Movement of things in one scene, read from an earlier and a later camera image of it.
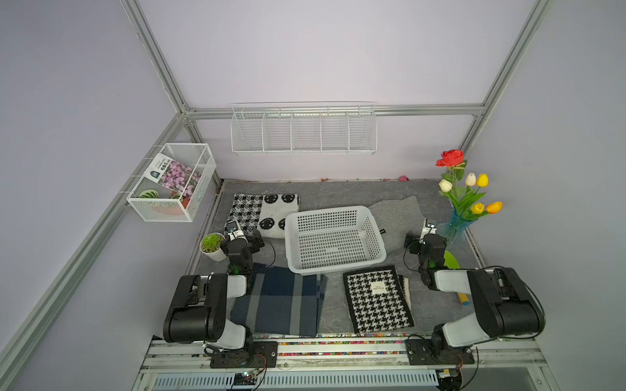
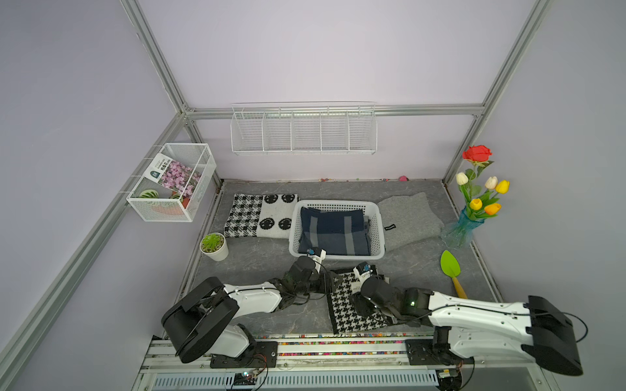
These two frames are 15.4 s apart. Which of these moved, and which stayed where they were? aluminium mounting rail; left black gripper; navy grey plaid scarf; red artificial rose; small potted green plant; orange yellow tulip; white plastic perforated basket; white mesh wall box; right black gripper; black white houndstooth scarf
Moved: left black gripper; right black gripper; black white houndstooth scarf; white plastic perforated basket; red artificial rose; navy grey plaid scarf
Stayed: aluminium mounting rail; small potted green plant; orange yellow tulip; white mesh wall box
